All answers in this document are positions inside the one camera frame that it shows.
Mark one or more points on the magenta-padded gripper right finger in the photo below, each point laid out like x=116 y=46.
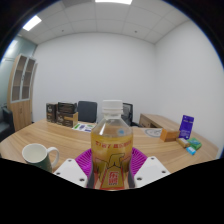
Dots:
x=151 y=170

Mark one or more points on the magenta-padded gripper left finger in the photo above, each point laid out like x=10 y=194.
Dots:
x=71 y=171

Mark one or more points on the yellow tea drink bottle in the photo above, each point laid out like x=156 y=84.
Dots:
x=111 y=146

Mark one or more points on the white paper sheet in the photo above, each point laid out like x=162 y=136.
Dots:
x=153 y=132

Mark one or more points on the green and white mug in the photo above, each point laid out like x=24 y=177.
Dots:
x=36 y=156

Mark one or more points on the orange wooden box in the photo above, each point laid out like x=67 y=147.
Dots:
x=169 y=135

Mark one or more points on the small yellowish box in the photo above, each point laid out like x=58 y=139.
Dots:
x=182 y=142

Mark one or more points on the small light blue box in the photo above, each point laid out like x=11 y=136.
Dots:
x=191 y=150

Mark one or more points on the green and white leaflet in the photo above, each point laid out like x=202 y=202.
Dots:
x=82 y=127

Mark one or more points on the wooden side desk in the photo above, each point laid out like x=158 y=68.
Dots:
x=156 y=120

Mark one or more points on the green box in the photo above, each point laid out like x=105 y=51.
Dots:
x=195 y=143

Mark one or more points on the brown cardboard box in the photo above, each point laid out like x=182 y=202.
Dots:
x=67 y=120

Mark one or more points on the purple upright box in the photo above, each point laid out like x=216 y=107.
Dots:
x=186 y=126

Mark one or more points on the dark padded office chair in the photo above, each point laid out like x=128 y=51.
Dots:
x=87 y=111

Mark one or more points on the tall dark box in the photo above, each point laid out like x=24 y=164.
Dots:
x=51 y=112

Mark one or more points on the flat dark box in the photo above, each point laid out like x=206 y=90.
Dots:
x=67 y=107

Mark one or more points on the black leather armchair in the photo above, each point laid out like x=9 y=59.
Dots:
x=6 y=123

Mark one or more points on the wooden shelf cabinet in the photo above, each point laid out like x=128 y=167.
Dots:
x=21 y=100

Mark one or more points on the small square ceiling light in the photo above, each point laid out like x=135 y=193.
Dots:
x=32 y=23

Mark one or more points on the large square ceiling light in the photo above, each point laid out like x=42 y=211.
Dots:
x=114 y=1

